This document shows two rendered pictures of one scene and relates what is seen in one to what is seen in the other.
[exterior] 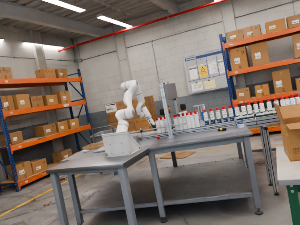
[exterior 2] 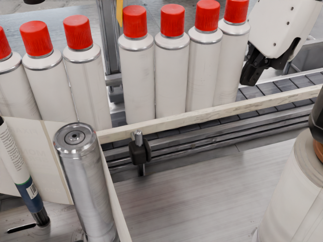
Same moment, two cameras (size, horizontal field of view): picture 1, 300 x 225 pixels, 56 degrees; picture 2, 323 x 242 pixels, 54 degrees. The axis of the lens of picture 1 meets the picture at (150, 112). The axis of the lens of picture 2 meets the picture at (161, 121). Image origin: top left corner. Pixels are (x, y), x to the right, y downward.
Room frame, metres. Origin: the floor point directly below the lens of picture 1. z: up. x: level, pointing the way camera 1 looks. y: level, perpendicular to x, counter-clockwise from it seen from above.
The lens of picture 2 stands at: (3.93, -0.40, 1.27)
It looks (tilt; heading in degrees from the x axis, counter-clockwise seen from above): 43 degrees down; 150
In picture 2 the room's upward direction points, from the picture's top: straight up
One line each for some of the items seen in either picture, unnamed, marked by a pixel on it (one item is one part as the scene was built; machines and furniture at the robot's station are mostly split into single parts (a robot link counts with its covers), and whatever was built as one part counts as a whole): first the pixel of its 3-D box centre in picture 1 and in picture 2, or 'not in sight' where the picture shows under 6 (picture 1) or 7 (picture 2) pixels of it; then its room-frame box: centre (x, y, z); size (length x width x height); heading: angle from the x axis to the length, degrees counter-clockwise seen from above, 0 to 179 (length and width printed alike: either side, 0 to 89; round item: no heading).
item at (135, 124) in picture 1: (134, 125); not in sight; (7.51, 0.47, 0.70); 1.20 x 0.82 x 1.39; 72
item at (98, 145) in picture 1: (96, 145); not in sight; (3.79, 0.79, 0.85); 0.30 x 0.26 x 0.04; 77
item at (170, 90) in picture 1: (168, 91); not in sight; (3.46, -0.27, 1.38); 0.17 x 0.10 x 0.19; 132
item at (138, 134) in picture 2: not in sight; (141, 157); (3.63, -0.26, 0.89); 0.03 x 0.03 x 0.12; 77
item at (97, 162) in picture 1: (107, 156); not in sight; (3.04, 0.54, 0.81); 0.90 x 0.90 x 0.04; 66
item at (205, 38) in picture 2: (162, 124); (202, 66); (3.59, -0.12, 0.98); 0.05 x 0.05 x 0.20
